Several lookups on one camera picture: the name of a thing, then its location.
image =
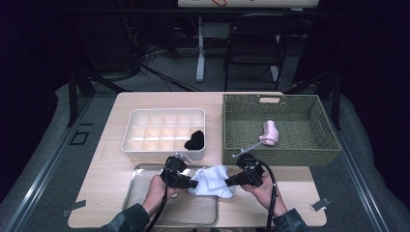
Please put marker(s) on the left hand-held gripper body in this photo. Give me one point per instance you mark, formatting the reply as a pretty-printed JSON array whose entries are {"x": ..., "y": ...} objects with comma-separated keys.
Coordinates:
[{"x": 174, "y": 174}]

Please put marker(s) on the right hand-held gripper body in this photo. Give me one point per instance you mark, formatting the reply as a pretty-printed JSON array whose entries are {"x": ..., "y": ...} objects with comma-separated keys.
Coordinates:
[{"x": 253, "y": 170}]

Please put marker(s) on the white sock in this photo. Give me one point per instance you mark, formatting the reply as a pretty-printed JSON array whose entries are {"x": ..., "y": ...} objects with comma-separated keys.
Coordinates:
[{"x": 212, "y": 182}]

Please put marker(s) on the clear plastic box lid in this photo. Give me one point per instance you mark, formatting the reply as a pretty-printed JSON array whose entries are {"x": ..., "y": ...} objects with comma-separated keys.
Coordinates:
[{"x": 187, "y": 209}]

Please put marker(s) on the green woven basket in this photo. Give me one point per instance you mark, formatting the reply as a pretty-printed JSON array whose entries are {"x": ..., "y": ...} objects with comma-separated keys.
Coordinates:
[{"x": 274, "y": 158}]

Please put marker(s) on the white compartment storage box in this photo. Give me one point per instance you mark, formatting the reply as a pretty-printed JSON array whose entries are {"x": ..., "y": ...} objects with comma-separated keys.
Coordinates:
[{"x": 145, "y": 156}]

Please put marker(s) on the black sock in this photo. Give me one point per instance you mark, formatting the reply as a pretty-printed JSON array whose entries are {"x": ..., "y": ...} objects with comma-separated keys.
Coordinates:
[{"x": 195, "y": 141}]

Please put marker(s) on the pink sock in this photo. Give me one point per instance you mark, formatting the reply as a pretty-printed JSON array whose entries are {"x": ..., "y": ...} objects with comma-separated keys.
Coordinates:
[{"x": 269, "y": 133}]

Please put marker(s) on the person's left hand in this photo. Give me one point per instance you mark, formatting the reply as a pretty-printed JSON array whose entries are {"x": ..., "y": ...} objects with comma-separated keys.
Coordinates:
[{"x": 158, "y": 193}]

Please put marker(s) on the person's right hand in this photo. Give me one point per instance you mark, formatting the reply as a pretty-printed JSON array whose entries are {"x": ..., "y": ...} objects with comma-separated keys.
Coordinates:
[{"x": 269, "y": 193}]

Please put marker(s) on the white desk leg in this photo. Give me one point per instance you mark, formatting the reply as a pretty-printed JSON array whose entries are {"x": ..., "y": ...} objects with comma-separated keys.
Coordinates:
[
  {"x": 200, "y": 48},
  {"x": 274, "y": 72}
]

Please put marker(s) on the grey floor tape strip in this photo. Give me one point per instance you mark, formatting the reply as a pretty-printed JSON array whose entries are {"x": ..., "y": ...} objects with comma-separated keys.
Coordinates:
[{"x": 75, "y": 205}]

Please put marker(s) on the black metal stand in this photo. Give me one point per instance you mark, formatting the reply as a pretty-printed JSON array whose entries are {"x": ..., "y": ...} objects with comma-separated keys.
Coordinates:
[
  {"x": 336, "y": 96},
  {"x": 73, "y": 96}
]

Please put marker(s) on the black folding chair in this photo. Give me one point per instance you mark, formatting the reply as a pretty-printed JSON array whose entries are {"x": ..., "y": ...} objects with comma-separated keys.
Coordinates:
[{"x": 254, "y": 54}]

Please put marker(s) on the light desk top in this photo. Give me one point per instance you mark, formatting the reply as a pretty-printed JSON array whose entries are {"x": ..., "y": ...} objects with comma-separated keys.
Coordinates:
[{"x": 257, "y": 3}]

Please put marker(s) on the red item on desk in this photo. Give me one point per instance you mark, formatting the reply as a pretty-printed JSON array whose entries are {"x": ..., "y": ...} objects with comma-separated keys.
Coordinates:
[{"x": 219, "y": 3}]

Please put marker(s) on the aluminium floor rail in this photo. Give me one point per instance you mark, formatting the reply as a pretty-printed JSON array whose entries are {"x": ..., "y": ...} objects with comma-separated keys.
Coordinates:
[
  {"x": 43, "y": 174},
  {"x": 365, "y": 193}
]

